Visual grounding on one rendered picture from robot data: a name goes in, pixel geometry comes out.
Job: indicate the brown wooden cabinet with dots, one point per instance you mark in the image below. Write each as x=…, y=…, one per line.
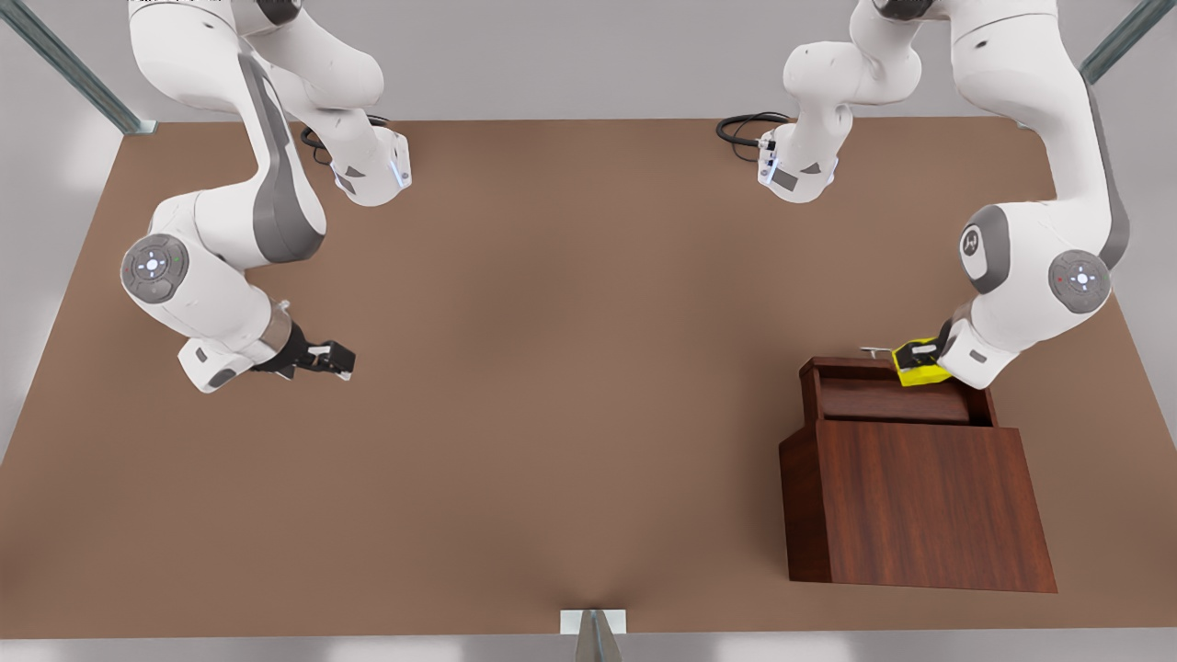
x=929, y=506

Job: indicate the yellow square block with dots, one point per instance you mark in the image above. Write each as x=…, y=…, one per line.
x=919, y=374

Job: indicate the brown wooden drawer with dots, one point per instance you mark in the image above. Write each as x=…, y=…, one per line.
x=892, y=400

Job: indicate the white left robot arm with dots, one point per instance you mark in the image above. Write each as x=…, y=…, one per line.
x=1021, y=110

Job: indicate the silver frame post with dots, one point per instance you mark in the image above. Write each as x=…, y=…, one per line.
x=1122, y=37
x=74, y=72
x=596, y=634

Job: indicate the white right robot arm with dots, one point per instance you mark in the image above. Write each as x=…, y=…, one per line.
x=221, y=221

